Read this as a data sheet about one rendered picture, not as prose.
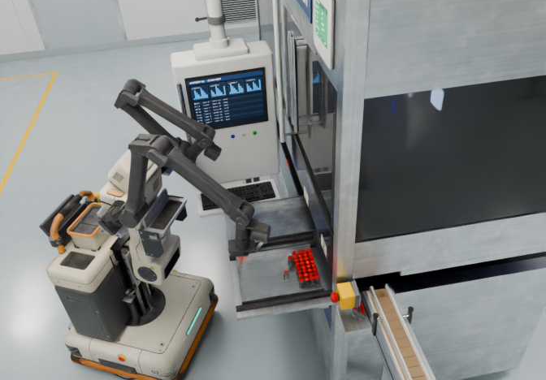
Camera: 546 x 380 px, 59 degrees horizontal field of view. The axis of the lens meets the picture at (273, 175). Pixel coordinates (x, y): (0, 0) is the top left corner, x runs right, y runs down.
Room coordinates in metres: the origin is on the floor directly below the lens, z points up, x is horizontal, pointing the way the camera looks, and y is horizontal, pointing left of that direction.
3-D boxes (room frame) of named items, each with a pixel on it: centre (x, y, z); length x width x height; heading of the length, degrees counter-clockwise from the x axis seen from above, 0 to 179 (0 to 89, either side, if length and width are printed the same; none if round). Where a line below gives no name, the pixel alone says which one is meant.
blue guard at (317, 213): (2.25, -0.09, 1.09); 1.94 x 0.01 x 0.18; 7
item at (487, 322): (2.31, -0.59, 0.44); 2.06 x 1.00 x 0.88; 7
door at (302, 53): (1.95, -0.14, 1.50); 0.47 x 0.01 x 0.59; 7
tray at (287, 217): (1.75, -0.06, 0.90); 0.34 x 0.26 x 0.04; 97
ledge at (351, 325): (1.17, -0.29, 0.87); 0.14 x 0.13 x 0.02; 97
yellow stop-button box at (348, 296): (1.18, -0.25, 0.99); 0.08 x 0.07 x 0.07; 97
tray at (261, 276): (1.40, 0.01, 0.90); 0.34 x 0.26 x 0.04; 97
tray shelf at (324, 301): (1.57, -0.01, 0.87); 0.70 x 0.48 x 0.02; 7
